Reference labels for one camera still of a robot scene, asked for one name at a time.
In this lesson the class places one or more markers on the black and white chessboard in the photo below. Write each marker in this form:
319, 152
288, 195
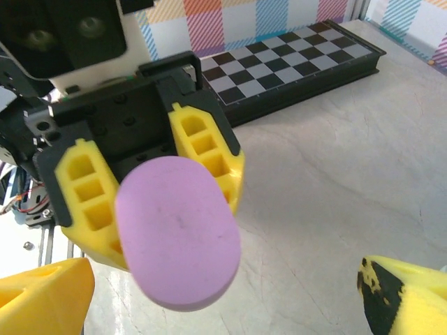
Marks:
279, 59

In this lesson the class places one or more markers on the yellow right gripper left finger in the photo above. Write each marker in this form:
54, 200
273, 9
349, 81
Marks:
42, 303

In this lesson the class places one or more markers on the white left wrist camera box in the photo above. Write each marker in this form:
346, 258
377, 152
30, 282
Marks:
132, 38

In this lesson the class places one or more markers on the purple earbud charging case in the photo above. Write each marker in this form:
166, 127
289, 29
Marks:
174, 237

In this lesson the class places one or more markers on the aluminium frame post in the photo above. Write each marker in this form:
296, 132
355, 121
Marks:
359, 10

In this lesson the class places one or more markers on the long aluminium base rail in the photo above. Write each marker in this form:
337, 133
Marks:
45, 240

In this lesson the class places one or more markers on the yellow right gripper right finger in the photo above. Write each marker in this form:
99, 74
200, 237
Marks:
419, 307

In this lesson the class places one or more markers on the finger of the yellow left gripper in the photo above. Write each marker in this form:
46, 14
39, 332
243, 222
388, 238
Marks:
70, 209
223, 146

